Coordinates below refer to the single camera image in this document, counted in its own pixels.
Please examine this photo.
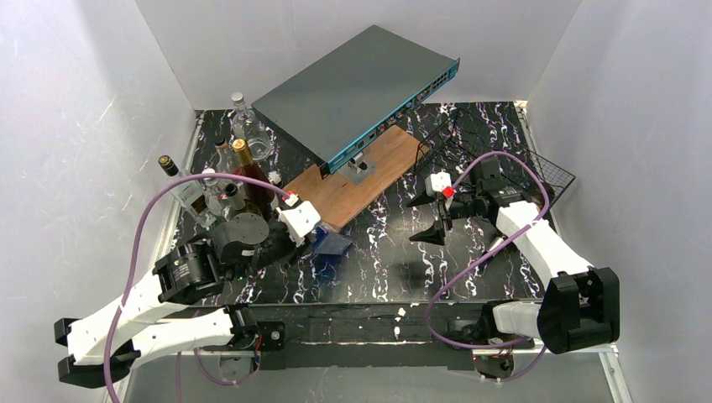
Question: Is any teal network switch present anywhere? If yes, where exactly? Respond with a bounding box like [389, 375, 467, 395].
[252, 25, 460, 177]

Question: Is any clear bottle black gold label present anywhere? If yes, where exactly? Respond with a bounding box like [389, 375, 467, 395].
[214, 138, 241, 175]

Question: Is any metal switch stand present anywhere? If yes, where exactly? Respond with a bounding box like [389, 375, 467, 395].
[338, 153, 376, 186]

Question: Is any clear silver capped bottle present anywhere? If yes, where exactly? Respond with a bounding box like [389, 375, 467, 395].
[202, 178, 231, 221]

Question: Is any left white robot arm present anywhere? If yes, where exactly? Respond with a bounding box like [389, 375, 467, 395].
[54, 194, 322, 389]

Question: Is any gold capped wine bottle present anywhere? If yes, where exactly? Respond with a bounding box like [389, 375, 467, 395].
[232, 139, 275, 221]

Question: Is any white plastic faucet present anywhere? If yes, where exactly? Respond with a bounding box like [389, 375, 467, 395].
[268, 170, 283, 187]

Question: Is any clear round glass bottle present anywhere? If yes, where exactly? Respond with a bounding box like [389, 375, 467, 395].
[231, 92, 274, 161]

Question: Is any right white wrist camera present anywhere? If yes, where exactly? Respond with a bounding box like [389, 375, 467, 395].
[425, 171, 456, 201]

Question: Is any aluminium frame rail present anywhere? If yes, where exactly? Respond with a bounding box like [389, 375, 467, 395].
[125, 111, 206, 369]

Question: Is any blue square bottle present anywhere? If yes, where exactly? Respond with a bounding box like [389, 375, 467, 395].
[312, 227, 353, 255]

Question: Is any wooden board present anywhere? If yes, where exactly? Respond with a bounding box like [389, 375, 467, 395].
[285, 126, 421, 231]

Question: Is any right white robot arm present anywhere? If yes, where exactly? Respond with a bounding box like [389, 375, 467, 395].
[407, 151, 620, 354]

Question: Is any clear gold label liquor bottle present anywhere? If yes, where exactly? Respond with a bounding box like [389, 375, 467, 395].
[158, 155, 217, 229]

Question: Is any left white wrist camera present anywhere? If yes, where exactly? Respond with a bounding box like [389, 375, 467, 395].
[276, 201, 322, 247]

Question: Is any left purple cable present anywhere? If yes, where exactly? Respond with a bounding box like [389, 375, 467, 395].
[102, 172, 299, 403]

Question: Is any silver capped dark wine bottle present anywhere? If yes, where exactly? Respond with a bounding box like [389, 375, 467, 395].
[224, 183, 262, 220]

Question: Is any dark bottle brown label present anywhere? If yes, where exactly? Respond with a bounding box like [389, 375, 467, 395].
[486, 237, 505, 253]

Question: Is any black wire wine rack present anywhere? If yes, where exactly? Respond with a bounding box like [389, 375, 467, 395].
[412, 102, 576, 204]

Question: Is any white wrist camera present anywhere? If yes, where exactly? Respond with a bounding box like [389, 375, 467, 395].
[425, 171, 456, 201]
[276, 201, 322, 247]

